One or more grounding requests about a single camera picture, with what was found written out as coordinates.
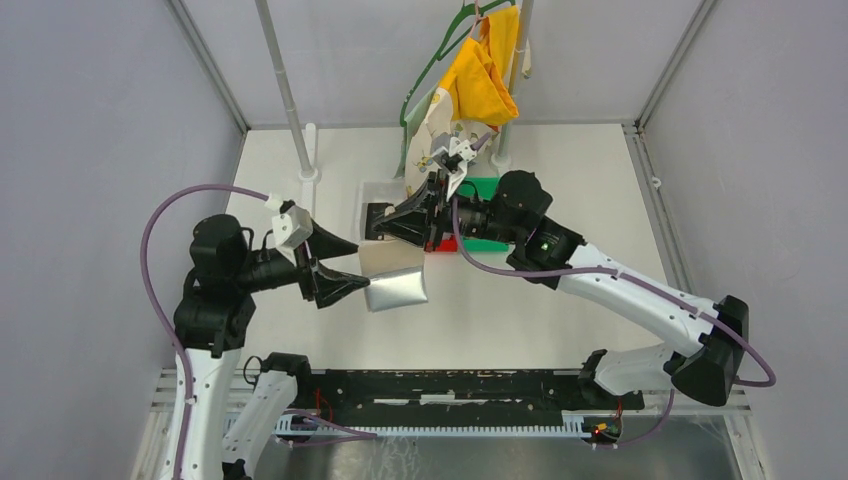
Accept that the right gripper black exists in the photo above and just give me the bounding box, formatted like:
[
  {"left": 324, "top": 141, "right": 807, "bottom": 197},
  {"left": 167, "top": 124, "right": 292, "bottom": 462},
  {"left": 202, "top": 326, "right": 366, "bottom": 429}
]
[{"left": 373, "top": 168, "right": 521, "bottom": 252}]

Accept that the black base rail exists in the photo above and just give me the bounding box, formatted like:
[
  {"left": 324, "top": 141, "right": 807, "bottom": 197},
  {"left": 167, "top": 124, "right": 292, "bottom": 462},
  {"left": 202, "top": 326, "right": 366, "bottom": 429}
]
[{"left": 293, "top": 369, "right": 645, "bottom": 427}]

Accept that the metal rack pole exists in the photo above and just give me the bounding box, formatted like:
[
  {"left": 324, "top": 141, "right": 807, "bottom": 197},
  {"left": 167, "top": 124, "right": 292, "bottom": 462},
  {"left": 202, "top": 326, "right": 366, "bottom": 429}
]
[
  {"left": 255, "top": 0, "right": 316, "bottom": 179},
  {"left": 495, "top": 0, "right": 535, "bottom": 155}
]

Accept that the clear plastic bin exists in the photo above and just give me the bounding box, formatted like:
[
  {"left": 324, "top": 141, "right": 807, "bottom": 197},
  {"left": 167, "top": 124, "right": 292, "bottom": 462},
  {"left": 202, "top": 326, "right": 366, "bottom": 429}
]
[{"left": 355, "top": 180, "right": 406, "bottom": 241}]

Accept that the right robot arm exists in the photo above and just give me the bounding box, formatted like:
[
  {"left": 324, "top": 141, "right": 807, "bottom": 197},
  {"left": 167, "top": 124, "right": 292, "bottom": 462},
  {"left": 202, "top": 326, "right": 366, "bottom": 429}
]
[{"left": 365, "top": 170, "right": 749, "bottom": 408}]

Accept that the right metal rack pole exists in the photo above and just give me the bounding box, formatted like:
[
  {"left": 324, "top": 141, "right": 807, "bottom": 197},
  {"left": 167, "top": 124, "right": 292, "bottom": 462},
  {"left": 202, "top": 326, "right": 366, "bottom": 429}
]
[{"left": 495, "top": 0, "right": 535, "bottom": 155}]

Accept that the white slotted cable duct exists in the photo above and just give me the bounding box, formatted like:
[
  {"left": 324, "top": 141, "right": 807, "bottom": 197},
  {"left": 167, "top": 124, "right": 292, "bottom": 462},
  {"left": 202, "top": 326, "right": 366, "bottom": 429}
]
[{"left": 272, "top": 414, "right": 591, "bottom": 440}]

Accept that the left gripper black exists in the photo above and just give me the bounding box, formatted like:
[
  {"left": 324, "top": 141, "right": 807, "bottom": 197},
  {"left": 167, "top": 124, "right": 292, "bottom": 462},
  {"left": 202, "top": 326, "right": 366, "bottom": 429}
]
[{"left": 234, "top": 213, "right": 370, "bottom": 305}]

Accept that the black card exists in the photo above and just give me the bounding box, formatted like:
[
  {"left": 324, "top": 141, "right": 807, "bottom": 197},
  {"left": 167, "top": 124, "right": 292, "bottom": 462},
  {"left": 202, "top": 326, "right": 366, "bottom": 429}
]
[{"left": 363, "top": 202, "right": 395, "bottom": 241}]

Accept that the red plastic bin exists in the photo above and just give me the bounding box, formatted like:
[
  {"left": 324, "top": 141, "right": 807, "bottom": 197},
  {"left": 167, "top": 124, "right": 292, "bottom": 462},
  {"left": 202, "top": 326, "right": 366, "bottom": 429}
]
[{"left": 425, "top": 235, "right": 458, "bottom": 253}]

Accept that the left white rack foot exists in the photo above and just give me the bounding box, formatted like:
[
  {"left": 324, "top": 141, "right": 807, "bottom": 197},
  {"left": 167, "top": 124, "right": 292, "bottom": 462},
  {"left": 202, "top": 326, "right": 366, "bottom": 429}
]
[{"left": 296, "top": 123, "right": 321, "bottom": 215}]

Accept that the green plastic bin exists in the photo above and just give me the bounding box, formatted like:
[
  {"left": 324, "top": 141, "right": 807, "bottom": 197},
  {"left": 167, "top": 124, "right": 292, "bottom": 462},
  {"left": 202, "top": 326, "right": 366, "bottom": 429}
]
[{"left": 458, "top": 177, "right": 510, "bottom": 253}]

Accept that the left metal rack pole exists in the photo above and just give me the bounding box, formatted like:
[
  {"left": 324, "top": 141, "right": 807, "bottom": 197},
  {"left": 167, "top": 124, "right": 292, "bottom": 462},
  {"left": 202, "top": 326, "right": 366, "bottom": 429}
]
[{"left": 255, "top": 0, "right": 316, "bottom": 179}]

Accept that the beige card holder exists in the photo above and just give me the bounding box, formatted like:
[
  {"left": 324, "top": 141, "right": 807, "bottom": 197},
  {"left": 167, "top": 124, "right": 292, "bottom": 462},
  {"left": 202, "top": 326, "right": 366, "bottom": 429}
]
[{"left": 358, "top": 240, "right": 428, "bottom": 313}]

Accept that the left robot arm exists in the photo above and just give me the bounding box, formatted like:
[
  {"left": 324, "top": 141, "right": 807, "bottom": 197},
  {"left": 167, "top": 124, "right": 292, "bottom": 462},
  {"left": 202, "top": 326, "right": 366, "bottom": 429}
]
[{"left": 161, "top": 214, "right": 370, "bottom": 479}]

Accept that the green clothes hanger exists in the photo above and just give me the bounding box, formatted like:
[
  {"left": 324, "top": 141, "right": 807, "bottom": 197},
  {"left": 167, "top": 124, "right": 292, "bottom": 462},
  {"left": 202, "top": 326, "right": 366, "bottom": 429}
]
[{"left": 398, "top": 0, "right": 517, "bottom": 127}]

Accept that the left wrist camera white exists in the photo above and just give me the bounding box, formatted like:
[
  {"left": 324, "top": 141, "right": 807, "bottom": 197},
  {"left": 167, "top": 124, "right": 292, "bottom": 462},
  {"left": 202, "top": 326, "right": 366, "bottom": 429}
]
[{"left": 265, "top": 194, "right": 314, "bottom": 251}]

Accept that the yellow patterned garment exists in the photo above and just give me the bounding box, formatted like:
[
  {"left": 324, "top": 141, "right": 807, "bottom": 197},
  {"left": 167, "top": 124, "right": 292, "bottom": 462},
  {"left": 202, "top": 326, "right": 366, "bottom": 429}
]
[{"left": 395, "top": 5, "right": 532, "bottom": 196}]

